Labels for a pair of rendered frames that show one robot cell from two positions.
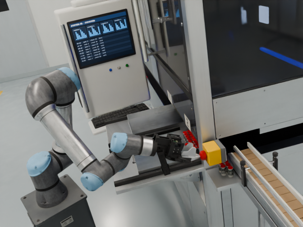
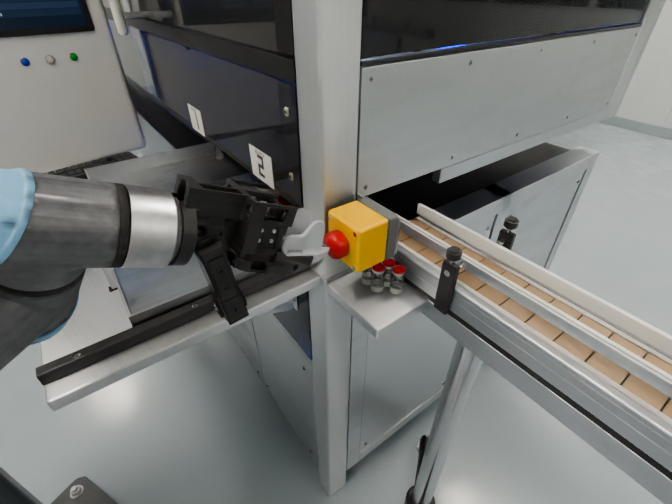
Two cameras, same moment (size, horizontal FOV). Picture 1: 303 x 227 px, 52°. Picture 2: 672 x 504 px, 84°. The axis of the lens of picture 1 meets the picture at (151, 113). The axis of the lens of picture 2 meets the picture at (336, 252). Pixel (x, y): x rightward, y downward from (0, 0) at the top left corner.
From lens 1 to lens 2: 0.82 m
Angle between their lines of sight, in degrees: 27
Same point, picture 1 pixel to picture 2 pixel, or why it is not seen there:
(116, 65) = (40, 50)
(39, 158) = not seen: outside the picture
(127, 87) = (83, 113)
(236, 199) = not seen: hidden behind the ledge
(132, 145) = (72, 224)
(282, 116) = (481, 142)
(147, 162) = (157, 284)
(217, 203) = (342, 351)
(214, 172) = (351, 285)
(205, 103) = (342, 77)
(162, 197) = not seen: hidden behind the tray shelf
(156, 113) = (165, 165)
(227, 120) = (386, 141)
